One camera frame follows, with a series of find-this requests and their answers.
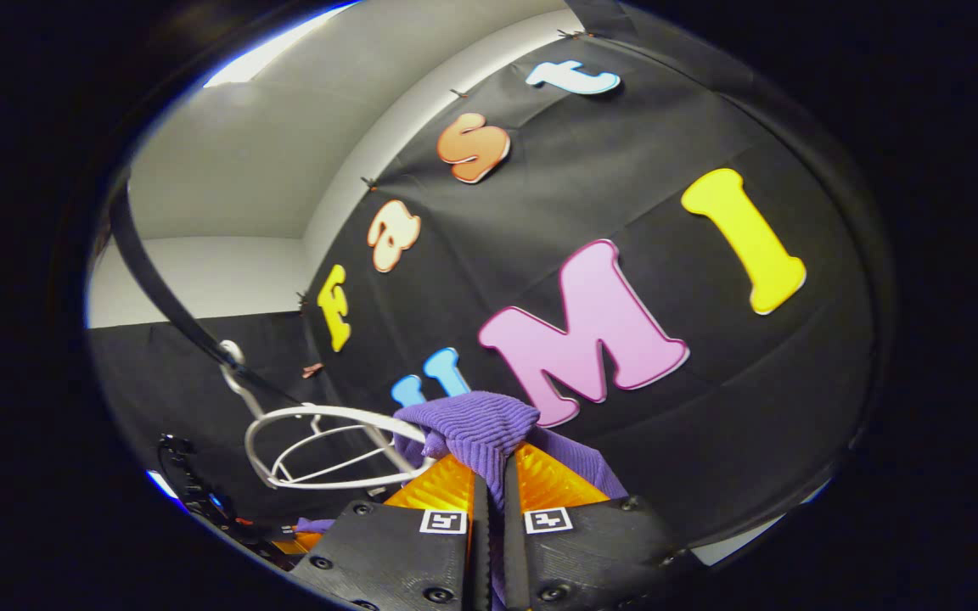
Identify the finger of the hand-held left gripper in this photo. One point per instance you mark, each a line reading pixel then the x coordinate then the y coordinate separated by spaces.
pixel 298 541

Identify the copper-coloured clip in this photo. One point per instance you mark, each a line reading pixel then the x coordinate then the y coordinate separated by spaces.
pixel 312 370

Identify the black clothes rail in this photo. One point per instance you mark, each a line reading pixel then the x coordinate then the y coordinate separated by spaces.
pixel 158 288

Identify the purple ribbed jacket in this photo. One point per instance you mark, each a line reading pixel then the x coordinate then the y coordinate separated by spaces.
pixel 480 428

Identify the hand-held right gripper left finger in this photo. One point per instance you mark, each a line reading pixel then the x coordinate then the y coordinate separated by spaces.
pixel 480 568

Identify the black backdrop cloth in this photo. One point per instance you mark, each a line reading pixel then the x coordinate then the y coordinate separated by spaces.
pixel 667 407

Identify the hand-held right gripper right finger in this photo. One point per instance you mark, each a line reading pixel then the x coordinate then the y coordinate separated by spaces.
pixel 514 568

